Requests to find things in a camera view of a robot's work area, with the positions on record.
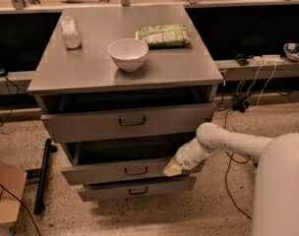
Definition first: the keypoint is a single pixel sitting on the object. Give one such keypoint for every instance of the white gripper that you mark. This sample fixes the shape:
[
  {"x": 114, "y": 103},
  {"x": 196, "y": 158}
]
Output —
[{"x": 186, "y": 158}]

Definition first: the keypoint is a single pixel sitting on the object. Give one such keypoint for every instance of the grey drawer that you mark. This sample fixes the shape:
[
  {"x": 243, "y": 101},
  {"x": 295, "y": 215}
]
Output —
[
  {"x": 137, "y": 188},
  {"x": 126, "y": 123},
  {"x": 117, "y": 160}
]

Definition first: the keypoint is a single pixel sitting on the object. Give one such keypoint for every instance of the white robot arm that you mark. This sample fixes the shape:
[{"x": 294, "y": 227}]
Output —
[{"x": 276, "y": 195}]

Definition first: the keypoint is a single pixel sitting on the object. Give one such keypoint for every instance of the grey bottom drawer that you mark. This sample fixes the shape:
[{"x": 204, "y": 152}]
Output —
[{"x": 137, "y": 188}]

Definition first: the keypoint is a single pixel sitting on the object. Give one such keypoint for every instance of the grey metal drawer cabinet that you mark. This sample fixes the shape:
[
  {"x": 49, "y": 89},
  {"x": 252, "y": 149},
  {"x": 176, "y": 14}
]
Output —
[{"x": 87, "y": 80}]

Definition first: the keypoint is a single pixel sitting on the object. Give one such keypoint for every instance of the grey top drawer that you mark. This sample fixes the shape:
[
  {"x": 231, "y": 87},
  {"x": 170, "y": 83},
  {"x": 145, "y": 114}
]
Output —
[{"x": 126, "y": 123}]

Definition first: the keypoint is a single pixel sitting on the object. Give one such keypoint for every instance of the black power adapter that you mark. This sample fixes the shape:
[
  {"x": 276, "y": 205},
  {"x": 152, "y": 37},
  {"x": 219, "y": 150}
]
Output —
[{"x": 241, "y": 105}]

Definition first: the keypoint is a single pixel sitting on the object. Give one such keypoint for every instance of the white ceramic bowl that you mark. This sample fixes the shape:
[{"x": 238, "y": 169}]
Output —
[{"x": 128, "y": 54}]

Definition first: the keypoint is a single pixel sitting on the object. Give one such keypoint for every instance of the small black device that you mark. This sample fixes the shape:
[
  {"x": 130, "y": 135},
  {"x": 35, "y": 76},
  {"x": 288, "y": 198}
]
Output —
[{"x": 241, "y": 59}]

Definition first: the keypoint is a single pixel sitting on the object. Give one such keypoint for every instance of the green chip bag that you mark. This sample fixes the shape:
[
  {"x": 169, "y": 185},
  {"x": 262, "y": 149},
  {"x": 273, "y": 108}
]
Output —
[{"x": 164, "y": 35}]

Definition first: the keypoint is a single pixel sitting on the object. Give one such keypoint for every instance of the left black floor bar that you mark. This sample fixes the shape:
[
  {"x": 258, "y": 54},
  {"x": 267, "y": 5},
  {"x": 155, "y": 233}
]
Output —
[{"x": 39, "y": 201}]

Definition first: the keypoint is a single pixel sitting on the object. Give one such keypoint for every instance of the white power strip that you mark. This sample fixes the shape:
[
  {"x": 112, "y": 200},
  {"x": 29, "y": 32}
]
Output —
[{"x": 268, "y": 59}]

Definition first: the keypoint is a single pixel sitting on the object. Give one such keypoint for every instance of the brown cardboard box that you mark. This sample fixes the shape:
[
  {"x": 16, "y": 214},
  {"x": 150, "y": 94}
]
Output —
[{"x": 12, "y": 183}]

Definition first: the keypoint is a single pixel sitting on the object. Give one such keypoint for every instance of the blue white bowl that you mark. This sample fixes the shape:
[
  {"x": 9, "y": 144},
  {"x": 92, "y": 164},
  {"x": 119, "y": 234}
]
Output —
[{"x": 291, "y": 51}]

